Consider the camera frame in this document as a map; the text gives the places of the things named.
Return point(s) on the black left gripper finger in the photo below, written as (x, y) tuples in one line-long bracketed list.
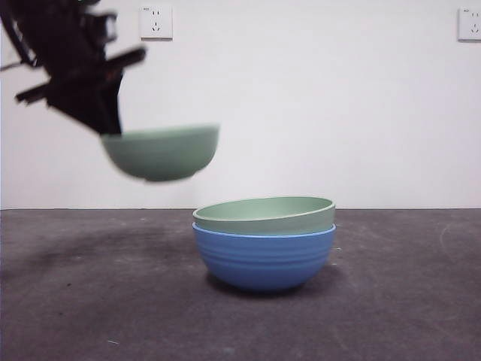
[(84, 113), (112, 101)]

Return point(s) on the green ribbed bowl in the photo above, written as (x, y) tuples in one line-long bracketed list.
[(263, 216), (161, 154)]

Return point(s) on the blue ribbed bowl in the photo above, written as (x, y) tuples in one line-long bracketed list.
[(263, 259)]

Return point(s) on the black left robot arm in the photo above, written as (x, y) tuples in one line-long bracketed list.
[(30, 26)]

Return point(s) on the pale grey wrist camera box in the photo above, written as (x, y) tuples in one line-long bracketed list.
[(107, 28)]

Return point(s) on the white wall socket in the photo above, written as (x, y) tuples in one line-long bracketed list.
[(470, 24), (156, 22)]

